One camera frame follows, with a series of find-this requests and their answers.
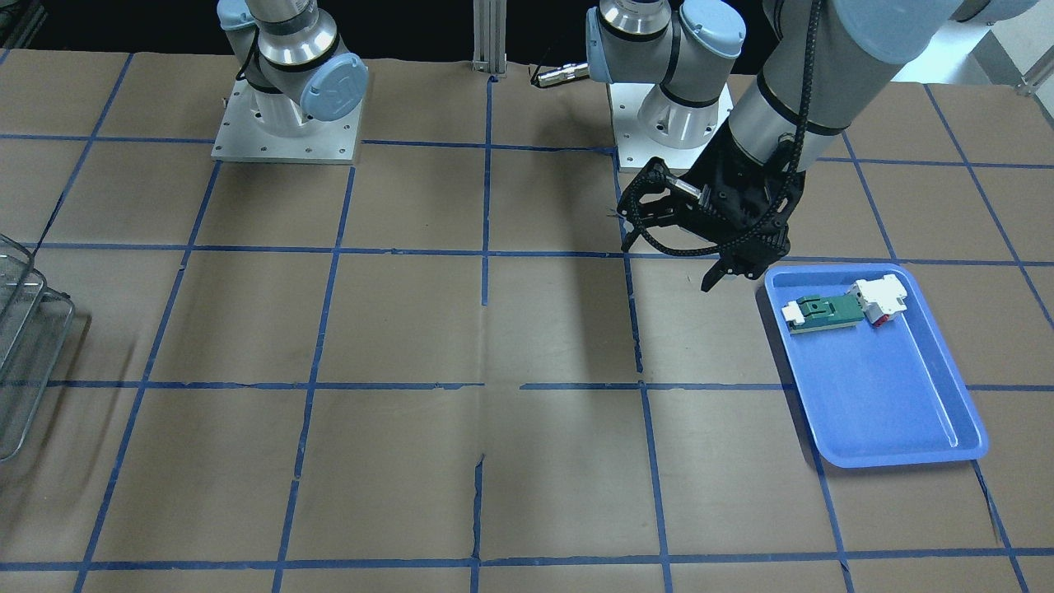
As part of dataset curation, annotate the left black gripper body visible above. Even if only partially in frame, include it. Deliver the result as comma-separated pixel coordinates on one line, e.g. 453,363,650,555
681,129,805,268

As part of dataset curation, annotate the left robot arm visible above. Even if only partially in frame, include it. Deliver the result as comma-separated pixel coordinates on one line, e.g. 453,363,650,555
585,1,1033,292

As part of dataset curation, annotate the green terminal block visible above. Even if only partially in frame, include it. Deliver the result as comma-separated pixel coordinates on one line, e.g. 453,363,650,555
780,294,865,334

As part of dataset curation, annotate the white circuit breaker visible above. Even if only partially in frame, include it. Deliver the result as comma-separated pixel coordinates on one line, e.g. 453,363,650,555
846,273,907,328

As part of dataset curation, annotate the blue plastic tray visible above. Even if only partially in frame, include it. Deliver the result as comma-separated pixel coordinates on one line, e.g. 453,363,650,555
763,263,990,468

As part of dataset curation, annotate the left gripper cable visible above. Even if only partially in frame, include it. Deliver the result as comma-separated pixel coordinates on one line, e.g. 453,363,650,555
624,0,824,258

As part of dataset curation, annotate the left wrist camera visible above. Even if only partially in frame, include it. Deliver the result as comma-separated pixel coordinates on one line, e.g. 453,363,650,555
661,166,719,215

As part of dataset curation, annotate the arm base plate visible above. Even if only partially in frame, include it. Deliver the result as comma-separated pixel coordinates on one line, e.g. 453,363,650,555
211,80,365,166
609,83,733,174

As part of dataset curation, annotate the aluminium frame post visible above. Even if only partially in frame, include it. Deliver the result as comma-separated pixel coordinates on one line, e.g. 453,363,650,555
471,0,507,78

